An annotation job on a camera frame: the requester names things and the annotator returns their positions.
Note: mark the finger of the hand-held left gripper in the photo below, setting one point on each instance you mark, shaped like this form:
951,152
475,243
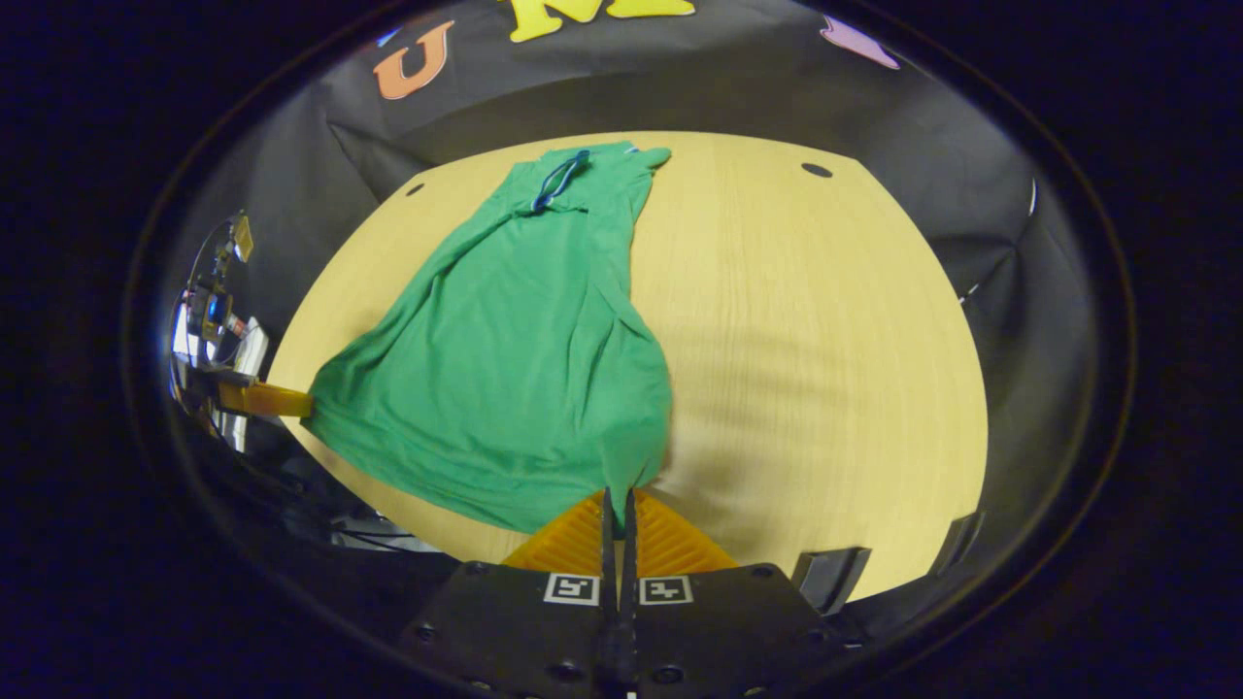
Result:
272,399

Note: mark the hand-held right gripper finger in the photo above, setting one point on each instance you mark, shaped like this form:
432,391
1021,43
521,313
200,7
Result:
631,544
608,544

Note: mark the green T-shirt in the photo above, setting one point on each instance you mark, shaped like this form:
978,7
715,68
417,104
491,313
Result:
505,340

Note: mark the dark grey bar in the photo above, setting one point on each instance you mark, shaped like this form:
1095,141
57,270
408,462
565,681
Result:
957,544
830,581

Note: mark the black backdrop cloth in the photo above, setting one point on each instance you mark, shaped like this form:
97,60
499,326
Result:
738,97

